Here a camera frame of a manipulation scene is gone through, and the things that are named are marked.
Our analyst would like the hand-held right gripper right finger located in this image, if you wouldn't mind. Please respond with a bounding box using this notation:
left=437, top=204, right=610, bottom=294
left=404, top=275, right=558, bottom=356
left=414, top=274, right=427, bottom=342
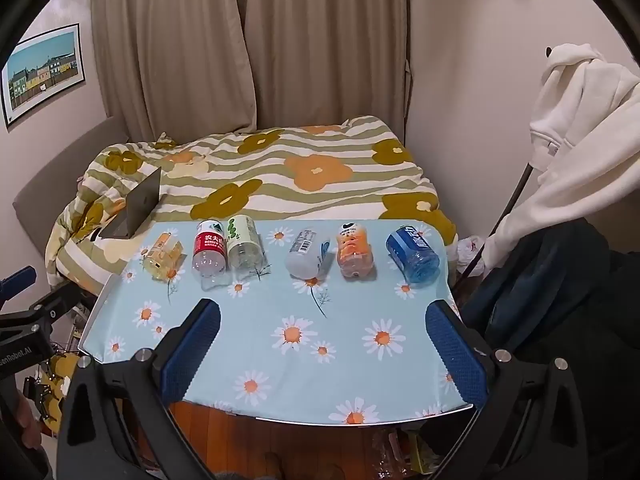
left=425, top=299, right=584, bottom=480

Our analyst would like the white plastic bag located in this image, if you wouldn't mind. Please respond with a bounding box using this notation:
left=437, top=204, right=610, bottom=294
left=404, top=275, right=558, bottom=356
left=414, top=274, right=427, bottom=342
left=451, top=235, right=489, bottom=277

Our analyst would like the beige curtain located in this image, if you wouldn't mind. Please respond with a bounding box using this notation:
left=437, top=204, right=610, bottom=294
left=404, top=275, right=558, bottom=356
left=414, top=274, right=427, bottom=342
left=232, top=0, right=412, bottom=137
left=90, top=0, right=257, bottom=142

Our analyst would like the clear yellow label bottle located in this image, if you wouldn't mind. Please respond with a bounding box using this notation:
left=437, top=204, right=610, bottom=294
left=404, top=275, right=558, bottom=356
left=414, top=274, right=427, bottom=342
left=141, top=231, right=182, bottom=281

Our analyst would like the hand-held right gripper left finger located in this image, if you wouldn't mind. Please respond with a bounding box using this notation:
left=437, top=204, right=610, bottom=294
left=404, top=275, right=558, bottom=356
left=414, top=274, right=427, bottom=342
left=56, top=299, right=222, bottom=480

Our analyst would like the wall poster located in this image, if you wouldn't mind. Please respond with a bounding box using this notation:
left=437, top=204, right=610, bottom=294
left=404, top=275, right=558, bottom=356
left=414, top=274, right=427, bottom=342
left=1, top=22, right=87, bottom=129

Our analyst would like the dark jacket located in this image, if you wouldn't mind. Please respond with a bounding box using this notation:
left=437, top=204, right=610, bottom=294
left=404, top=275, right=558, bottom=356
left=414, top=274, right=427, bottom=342
left=457, top=217, right=640, bottom=480

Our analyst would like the green white label bottle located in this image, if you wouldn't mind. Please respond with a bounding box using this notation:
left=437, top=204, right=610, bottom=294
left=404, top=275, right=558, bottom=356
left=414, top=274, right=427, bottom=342
left=226, top=214, right=265, bottom=271

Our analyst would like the flower striped blanket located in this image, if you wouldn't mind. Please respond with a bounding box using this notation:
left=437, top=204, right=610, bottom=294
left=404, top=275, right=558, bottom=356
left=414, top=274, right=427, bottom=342
left=45, top=116, right=458, bottom=296

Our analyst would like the clear plastic packaging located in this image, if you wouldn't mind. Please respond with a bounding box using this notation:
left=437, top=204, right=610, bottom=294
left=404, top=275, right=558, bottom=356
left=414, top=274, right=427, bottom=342
left=371, top=425, right=437, bottom=477

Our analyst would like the yellow cloth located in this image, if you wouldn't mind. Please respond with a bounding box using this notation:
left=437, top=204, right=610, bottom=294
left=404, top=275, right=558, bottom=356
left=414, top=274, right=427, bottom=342
left=39, top=354, right=77, bottom=432

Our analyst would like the grey padded headboard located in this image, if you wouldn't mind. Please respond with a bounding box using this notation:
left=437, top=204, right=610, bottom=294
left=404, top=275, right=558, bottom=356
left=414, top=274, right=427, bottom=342
left=12, top=115, right=132, bottom=281

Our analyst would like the white hoodie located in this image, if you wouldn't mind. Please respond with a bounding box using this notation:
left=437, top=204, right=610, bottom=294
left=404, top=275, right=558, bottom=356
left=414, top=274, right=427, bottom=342
left=482, top=44, right=640, bottom=269

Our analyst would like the blue plastic bottle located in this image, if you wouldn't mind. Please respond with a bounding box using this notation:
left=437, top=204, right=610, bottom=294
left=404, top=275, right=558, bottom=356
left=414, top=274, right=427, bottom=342
left=385, top=225, right=441, bottom=284

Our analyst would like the daisy print tablecloth table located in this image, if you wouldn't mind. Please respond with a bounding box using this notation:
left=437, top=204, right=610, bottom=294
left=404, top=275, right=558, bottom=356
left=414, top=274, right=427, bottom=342
left=79, top=219, right=476, bottom=426

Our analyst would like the red label water bottle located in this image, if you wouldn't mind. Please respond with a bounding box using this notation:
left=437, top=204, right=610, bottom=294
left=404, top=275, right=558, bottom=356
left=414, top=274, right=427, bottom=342
left=192, top=219, right=227, bottom=282

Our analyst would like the white blue label bottle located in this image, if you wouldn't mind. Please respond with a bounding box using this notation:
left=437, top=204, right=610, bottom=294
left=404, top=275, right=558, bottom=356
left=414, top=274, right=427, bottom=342
left=285, top=229, right=332, bottom=279

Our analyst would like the orange label bottle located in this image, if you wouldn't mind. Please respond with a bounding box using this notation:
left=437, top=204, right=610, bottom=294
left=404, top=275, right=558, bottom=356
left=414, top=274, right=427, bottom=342
left=336, top=223, right=375, bottom=280

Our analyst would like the grey laptop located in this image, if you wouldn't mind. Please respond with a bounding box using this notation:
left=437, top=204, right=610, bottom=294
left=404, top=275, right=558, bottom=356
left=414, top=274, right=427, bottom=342
left=98, top=166, right=163, bottom=240

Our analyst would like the person's left hand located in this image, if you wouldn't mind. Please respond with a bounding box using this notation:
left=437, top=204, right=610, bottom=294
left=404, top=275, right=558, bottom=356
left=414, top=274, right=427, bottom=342
left=11, top=389, right=43, bottom=443

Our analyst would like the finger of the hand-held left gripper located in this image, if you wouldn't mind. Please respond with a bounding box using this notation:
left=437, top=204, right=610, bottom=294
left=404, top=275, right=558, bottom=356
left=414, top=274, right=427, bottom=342
left=27, top=282, right=99, bottom=335
left=0, top=266, right=37, bottom=306

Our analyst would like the black stand rod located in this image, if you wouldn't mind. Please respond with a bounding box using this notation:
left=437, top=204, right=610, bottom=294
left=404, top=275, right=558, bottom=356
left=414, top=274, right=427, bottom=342
left=460, top=162, right=534, bottom=279

